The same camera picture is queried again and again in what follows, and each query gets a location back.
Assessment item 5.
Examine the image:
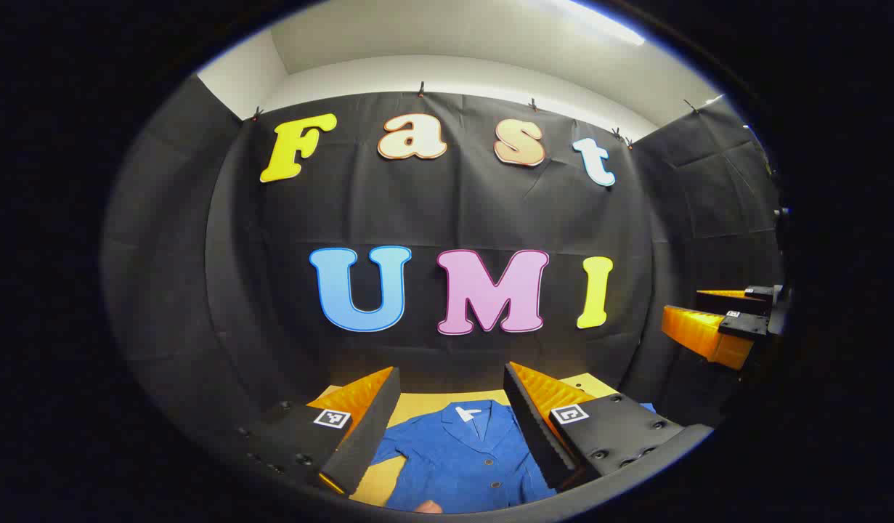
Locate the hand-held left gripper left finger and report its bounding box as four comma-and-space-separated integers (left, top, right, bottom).
237, 367, 402, 498

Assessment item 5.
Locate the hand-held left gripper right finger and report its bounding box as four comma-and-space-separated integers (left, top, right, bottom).
502, 361, 714, 492

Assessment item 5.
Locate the blue button shirt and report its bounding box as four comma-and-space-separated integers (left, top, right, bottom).
374, 400, 658, 515

